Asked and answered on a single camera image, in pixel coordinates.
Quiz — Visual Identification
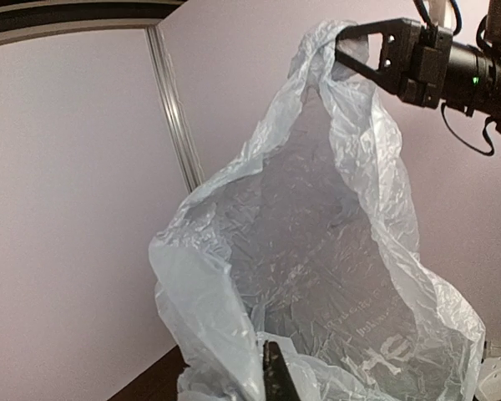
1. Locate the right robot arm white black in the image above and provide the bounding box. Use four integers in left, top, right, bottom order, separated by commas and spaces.
335, 1, 501, 134

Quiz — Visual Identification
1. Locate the aluminium corner post right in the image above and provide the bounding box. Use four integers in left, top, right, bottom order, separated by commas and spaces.
144, 26, 204, 192

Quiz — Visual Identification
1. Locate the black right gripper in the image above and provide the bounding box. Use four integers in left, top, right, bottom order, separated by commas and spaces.
335, 18, 453, 109

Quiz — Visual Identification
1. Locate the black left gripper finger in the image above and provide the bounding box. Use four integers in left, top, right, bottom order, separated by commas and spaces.
262, 341, 301, 401

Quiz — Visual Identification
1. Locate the translucent blue trash bag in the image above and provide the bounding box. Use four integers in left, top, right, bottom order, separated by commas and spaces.
149, 21, 485, 400

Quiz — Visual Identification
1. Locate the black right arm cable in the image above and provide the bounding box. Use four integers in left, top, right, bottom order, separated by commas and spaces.
440, 102, 496, 157

